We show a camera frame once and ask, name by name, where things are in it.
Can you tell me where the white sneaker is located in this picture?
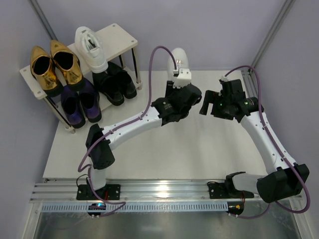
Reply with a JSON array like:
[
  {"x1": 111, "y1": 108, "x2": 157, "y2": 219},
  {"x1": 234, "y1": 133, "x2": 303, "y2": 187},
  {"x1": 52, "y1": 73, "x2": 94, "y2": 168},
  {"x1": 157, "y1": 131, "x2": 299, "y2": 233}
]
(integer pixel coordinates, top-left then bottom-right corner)
[
  {"x1": 167, "y1": 48, "x2": 189, "y2": 81},
  {"x1": 75, "y1": 26, "x2": 108, "y2": 74}
]

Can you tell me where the black loafer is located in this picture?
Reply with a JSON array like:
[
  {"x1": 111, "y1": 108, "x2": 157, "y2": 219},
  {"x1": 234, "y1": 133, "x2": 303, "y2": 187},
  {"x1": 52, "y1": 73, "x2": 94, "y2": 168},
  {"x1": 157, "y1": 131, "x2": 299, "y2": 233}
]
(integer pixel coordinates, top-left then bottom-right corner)
[
  {"x1": 92, "y1": 72, "x2": 124, "y2": 106},
  {"x1": 107, "y1": 62, "x2": 137, "y2": 99}
]

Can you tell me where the purple loafer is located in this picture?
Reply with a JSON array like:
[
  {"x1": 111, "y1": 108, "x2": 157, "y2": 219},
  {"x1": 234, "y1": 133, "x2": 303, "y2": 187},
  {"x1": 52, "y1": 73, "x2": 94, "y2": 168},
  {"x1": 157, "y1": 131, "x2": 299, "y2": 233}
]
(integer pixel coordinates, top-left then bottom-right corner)
[
  {"x1": 78, "y1": 78, "x2": 102, "y2": 123},
  {"x1": 61, "y1": 86, "x2": 86, "y2": 129}
]

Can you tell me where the gold loafer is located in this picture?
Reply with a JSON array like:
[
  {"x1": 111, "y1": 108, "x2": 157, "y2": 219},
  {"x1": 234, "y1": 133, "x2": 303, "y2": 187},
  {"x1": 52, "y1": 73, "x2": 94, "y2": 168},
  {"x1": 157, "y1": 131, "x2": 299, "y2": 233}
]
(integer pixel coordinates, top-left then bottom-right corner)
[
  {"x1": 50, "y1": 40, "x2": 85, "y2": 92},
  {"x1": 30, "y1": 45, "x2": 63, "y2": 97}
]

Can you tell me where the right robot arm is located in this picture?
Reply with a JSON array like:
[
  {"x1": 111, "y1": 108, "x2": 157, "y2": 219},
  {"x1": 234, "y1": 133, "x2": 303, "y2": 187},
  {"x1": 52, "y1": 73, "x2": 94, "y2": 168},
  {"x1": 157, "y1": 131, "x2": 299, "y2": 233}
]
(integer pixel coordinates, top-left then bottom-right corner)
[{"x1": 199, "y1": 80, "x2": 310, "y2": 203}]

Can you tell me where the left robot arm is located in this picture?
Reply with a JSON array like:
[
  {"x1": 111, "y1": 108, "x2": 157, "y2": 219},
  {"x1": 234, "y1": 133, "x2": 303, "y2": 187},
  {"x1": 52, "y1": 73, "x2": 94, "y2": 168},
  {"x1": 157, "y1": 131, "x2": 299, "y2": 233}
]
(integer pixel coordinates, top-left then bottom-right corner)
[{"x1": 84, "y1": 84, "x2": 202, "y2": 199}]

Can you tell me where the white two-tier shoe shelf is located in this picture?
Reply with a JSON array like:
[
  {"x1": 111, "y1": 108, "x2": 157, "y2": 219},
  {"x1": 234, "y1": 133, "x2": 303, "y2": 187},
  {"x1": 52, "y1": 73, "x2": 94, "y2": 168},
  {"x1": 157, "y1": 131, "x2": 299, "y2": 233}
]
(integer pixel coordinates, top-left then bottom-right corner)
[{"x1": 20, "y1": 23, "x2": 142, "y2": 133}]

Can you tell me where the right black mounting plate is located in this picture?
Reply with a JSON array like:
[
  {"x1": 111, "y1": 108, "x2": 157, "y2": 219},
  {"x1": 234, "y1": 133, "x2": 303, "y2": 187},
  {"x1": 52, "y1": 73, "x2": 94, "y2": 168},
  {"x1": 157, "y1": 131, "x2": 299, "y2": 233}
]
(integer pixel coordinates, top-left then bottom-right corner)
[{"x1": 207, "y1": 181, "x2": 254, "y2": 199}]

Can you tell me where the black mounting plate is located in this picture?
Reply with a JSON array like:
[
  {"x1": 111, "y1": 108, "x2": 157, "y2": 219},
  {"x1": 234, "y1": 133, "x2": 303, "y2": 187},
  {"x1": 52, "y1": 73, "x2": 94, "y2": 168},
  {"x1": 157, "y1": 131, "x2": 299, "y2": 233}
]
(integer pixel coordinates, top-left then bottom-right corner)
[
  {"x1": 76, "y1": 184, "x2": 121, "y2": 201},
  {"x1": 207, "y1": 181, "x2": 254, "y2": 199}
]

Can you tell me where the right black controller board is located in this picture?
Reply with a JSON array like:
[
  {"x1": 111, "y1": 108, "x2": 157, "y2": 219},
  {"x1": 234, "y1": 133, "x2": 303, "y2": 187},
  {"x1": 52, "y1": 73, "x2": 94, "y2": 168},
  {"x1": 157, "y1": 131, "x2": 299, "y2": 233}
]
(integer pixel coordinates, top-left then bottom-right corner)
[{"x1": 226, "y1": 203, "x2": 244, "y2": 218}]

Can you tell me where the black controller board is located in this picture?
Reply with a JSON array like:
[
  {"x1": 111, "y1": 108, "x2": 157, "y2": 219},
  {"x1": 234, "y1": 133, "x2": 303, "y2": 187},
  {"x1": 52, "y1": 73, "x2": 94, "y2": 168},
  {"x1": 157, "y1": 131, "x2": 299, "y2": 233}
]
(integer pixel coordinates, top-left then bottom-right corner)
[
  {"x1": 226, "y1": 203, "x2": 244, "y2": 218},
  {"x1": 88, "y1": 203, "x2": 106, "y2": 218}
]

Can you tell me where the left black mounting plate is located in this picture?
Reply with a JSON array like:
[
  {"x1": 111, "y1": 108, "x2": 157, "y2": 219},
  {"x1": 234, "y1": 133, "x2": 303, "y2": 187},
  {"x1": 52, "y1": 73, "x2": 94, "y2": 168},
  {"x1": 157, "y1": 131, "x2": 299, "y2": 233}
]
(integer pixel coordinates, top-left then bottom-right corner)
[{"x1": 76, "y1": 184, "x2": 121, "y2": 201}]

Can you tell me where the left black controller board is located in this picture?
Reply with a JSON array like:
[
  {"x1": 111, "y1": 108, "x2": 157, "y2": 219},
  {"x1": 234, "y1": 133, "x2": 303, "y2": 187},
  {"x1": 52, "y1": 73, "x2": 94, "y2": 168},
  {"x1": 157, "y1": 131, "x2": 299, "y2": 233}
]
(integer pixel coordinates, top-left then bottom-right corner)
[{"x1": 88, "y1": 203, "x2": 106, "y2": 218}]

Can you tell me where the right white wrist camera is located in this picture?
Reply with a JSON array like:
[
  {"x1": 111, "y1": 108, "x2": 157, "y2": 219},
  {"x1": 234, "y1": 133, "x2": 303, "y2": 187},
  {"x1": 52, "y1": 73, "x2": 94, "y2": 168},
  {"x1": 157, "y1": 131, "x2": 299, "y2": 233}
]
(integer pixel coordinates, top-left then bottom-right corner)
[{"x1": 219, "y1": 76, "x2": 228, "y2": 84}]

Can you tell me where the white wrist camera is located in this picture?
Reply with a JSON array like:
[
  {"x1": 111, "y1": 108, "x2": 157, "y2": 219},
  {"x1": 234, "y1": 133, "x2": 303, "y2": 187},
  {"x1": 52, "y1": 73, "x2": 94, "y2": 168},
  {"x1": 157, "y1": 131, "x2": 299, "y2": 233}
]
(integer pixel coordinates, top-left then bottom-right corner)
[
  {"x1": 219, "y1": 76, "x2": 228, "y2": 84},
  {"x1": 171, "y1": 68, "x2": 192, "y2": 89}
]

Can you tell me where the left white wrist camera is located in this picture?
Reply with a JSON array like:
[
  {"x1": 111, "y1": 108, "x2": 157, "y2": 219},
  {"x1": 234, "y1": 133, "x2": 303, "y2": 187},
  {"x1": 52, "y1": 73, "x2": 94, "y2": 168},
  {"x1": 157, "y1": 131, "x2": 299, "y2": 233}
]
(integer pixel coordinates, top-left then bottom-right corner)
[{"x1": 171, "y1": 68, "x2": 192, "y2": 89}]

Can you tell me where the right aluminium frame post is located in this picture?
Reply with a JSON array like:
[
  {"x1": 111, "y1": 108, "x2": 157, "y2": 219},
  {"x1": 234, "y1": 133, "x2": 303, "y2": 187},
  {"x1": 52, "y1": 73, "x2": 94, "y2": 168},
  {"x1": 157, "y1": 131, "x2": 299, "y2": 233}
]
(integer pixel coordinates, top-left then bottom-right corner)
[{"x1": 249, "y1": 0, "x2": 296, "y2": 73}]

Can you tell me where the aluminium frame post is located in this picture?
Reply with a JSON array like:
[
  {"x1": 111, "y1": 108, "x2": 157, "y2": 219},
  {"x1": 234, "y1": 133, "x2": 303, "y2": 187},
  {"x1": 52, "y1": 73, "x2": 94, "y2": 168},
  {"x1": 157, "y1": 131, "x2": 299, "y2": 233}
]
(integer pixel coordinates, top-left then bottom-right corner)
[
  {"x1": 249, "y1": 0, "x2": 296, "y2": 73},
  {"x1": 28, "y1": 0, "x2": 58, "y2": 40}
]

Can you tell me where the right aluminium floor rail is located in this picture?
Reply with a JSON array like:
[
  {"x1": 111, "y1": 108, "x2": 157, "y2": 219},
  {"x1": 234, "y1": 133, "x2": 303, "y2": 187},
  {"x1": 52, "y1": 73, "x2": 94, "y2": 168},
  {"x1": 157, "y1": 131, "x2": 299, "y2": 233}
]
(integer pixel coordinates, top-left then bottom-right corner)
[{"x1": 240, "y1": 69, "x2": 276, "y2": 150}]

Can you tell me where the slotted grey cable duct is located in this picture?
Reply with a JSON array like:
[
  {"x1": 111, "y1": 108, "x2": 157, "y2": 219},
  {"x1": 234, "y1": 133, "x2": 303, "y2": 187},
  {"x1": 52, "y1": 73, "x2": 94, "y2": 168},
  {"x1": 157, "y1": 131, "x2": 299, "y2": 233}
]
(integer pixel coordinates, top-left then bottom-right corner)
[{"x1": 41, "y1": 201, "x2": 228, "y2": 213}]

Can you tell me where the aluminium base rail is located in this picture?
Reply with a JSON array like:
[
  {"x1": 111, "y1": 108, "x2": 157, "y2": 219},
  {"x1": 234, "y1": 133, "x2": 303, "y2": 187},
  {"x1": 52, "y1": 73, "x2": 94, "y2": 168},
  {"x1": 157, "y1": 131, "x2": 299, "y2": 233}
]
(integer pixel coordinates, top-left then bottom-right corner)
[{"x1": 29, "y1": 179, "x2": 303, "y2": 203}]

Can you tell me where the left aluminium frame post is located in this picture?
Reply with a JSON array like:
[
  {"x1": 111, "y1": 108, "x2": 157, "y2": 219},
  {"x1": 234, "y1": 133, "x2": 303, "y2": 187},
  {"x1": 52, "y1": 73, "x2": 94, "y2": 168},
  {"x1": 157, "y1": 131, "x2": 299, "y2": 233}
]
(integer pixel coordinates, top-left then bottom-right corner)
[{"x1": 28, "y1": 0, "x2": 58, "y2": 40}]

